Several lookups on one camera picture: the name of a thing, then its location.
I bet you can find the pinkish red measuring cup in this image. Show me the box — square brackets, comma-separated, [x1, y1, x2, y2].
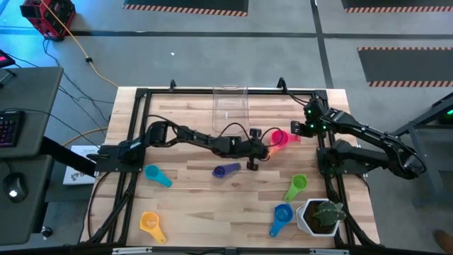
[270, 129, 302, 149]

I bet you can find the grey metal stand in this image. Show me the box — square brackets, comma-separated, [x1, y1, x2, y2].
[391, 92, 453, 208]

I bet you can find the black floor cable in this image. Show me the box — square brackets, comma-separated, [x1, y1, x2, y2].
[42, 37, 114, 123]

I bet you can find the black aluminium table frame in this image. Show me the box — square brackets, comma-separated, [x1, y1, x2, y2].
[78, 76, 382, 249]

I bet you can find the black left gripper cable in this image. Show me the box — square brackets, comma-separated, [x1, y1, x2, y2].
[215, 122, 284, 148]

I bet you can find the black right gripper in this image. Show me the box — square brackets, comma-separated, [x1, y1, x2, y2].
[290, 120, 332, 138]

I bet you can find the cactus in white pot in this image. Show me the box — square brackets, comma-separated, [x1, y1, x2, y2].
[295, 198, 348, 238]

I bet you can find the black computer mouse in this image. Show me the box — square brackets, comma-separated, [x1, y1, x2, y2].
[2, 172, 29, 203]

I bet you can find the black device with pink screen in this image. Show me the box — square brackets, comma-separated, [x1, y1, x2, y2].
[0, 48, 17, 70]

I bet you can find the green measuring cup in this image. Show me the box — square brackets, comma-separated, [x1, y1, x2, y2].
[283, 173, 309, 203]

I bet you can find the dark grey desk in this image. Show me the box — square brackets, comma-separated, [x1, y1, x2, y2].
[0, 66, 64, 246]

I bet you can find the person's shoe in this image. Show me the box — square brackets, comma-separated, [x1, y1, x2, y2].
[434, 229, 453, 253]

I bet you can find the white printed box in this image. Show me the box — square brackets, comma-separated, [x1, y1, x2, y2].
[62, 144, 101, 186]

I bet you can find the black diagonal desk beam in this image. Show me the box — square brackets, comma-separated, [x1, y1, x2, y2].
[38, 136, 98, 178]

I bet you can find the blue measuring cup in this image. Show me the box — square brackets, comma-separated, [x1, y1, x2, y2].
[268, 203, 294, 239]

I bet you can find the red black equipment case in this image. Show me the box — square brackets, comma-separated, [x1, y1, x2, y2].
[19, 0, 77, 40]

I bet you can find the grey metal bracket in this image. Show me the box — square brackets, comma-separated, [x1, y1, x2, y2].
[309, 248, 350, 255]
[111, 246, 153, 255]

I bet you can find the purple measuring cup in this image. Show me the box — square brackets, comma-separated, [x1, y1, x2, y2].
[211, 161, 242, 179]

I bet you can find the green-lit black device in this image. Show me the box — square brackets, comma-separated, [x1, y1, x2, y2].
[437, 108, 453, 125]

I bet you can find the teal measuring cup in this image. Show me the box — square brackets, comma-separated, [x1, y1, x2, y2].
[144, 164, 173, 188]

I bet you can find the clear plastic basket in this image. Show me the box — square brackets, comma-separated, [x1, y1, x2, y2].
[211, 84, 249, 135]

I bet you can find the black keyboard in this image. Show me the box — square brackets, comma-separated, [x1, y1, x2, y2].
[0, 109, 26, 149]

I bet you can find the yellow extension cable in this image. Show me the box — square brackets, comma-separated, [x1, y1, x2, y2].
[39, 0, 120, 148]

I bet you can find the black hazard-striped floor mat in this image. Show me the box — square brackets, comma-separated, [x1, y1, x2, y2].
[122, 0, 249, 18]
[357, 46, 453, 89]
[340, 0, 453, 14]

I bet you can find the yellow measuring cup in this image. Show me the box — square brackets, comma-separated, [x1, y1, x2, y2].
[139, 211, 167, 245]

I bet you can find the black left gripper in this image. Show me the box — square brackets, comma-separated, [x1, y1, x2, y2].
[237, 129, 272, 161]

